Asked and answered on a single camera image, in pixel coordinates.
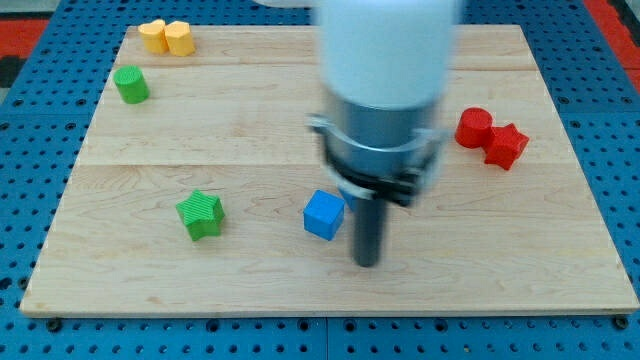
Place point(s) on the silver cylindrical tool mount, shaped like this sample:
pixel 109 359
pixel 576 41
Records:
pixel 375 153

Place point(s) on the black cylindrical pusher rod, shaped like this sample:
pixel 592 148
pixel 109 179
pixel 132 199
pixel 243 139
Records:
pixel 370 219

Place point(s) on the blue cube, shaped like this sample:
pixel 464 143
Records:
pixel 323 215

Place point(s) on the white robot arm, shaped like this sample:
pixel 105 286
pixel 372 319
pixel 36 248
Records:
pixel 383 67

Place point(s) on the red star block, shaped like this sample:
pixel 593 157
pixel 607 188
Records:
pixel 504 146

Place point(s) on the green star block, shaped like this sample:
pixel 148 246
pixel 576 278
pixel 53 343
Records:
pixel 201 214

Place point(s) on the blue block behind rod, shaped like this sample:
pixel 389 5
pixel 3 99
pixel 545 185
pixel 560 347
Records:
pixel 349 199

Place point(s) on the red cylinder block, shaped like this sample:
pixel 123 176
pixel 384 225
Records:
pixel 474 127

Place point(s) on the wooden board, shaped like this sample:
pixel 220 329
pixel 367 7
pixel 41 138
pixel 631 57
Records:
pixel 231 121

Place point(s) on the yellow hexagon block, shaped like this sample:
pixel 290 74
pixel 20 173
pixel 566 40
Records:
pixel 179 38

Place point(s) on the yellow heart block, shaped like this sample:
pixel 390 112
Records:
pixel 153 37

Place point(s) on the green cylinder block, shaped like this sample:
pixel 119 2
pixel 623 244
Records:
pixel 131 84

